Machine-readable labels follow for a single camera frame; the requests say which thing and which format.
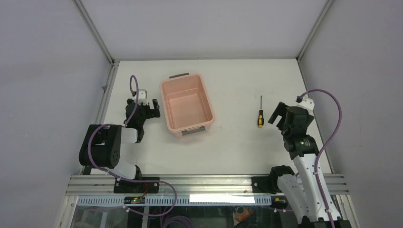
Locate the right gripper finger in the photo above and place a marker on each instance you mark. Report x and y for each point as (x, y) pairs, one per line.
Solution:
(281, 111)
(281, 124)

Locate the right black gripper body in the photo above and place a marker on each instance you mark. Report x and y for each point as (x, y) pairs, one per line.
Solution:
(286, 115)

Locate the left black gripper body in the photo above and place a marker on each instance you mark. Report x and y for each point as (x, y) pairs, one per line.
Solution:
(143, 109)

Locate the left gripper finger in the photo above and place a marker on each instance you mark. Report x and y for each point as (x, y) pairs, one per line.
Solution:
(155, 105)
(153, 114)

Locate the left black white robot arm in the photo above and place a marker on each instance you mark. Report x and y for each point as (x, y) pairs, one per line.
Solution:
(101, 148)

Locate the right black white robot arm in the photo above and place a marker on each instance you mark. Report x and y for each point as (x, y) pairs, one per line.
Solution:
(306, 190)

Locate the pink plastic bin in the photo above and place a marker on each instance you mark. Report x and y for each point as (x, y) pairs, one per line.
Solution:
(187, 105)

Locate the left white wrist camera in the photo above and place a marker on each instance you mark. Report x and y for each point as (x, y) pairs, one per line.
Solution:
(140, 97)

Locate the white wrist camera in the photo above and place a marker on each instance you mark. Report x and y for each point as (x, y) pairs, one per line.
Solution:
(140, 97)
(306, 103)

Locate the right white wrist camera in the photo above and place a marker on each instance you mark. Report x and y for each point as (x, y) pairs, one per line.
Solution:
(306, 103)

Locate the yellow black handled screwdriver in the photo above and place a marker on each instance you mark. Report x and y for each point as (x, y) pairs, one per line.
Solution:
(261, 115)

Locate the aluminium right frame post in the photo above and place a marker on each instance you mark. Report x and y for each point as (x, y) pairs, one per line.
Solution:
(314, 29)

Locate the aluminium frame post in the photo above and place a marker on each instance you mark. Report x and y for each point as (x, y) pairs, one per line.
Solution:
(314, 29)
(93, 30)

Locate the aluminium front rail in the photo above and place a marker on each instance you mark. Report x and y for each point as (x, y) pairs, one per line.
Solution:
(98, 185)

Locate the aluminium left frame post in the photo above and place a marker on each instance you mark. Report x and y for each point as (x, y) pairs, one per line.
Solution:
(93, 30)

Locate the white perforated cable duct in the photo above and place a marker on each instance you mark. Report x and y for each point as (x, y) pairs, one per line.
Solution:
(165, 201)

